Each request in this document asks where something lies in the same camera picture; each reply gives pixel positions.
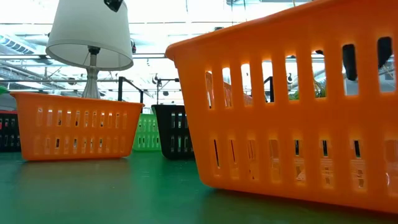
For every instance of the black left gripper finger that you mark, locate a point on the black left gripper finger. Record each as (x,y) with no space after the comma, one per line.
(113,4)

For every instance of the green slotted plastic basket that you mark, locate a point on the green slotted plastic basket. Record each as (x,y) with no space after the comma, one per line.
(146,133)

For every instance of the black slotted plastic basket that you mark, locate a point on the black slotted plastic basket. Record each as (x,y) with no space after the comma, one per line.
(164,133)
(9,131)

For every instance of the red-orange slotted plastic basket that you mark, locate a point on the red-orange slotted plastic basket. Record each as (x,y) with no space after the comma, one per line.
(77,131)
(280,124)

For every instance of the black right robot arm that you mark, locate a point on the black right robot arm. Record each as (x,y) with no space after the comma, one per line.
(349,62)

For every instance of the white shade table lamp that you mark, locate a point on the white shade table lamp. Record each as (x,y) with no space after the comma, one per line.
(87,28)

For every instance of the green table mat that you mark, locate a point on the green table mat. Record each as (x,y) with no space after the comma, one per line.
(124,193)

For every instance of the wooden shelf with black frame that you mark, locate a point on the wooden shelf with black frame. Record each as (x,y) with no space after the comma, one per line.
(120,90)

